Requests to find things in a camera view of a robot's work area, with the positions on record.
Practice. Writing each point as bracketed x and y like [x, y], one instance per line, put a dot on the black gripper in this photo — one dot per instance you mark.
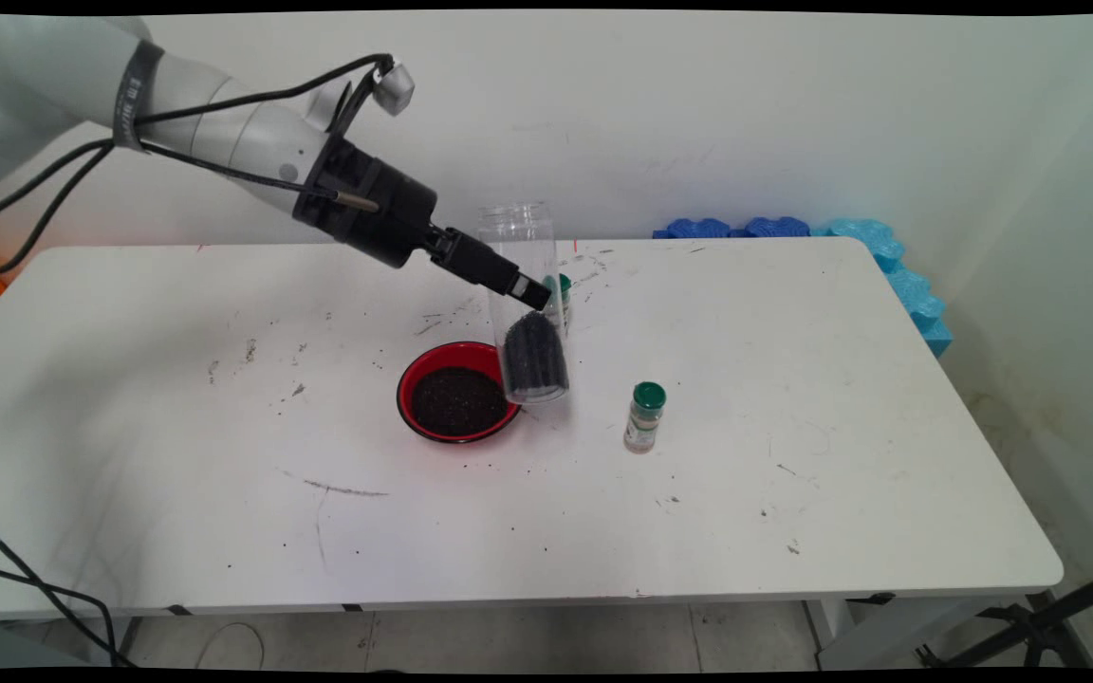
[371, 204]

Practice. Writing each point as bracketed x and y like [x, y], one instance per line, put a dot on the clear plastic jar black seeds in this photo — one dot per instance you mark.
[532, 360]

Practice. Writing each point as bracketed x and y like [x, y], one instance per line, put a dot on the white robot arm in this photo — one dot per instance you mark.
[214, 123]

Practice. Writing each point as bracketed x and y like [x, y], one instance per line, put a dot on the green cap spice bottle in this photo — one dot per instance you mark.
[643, 427]
[565, 294]

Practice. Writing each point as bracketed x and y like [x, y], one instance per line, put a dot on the red bowl black rim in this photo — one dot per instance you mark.
[411, 384]

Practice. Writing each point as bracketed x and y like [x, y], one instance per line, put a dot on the cyan foam piece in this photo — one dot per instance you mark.
[898, 270]

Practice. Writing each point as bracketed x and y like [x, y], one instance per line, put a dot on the black tripod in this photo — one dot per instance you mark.
[1040, 621]

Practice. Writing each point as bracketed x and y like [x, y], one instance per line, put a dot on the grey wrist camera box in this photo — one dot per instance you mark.
[395, 87]

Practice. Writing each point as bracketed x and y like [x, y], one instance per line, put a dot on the white table leg frame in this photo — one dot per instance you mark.
[888, 636]

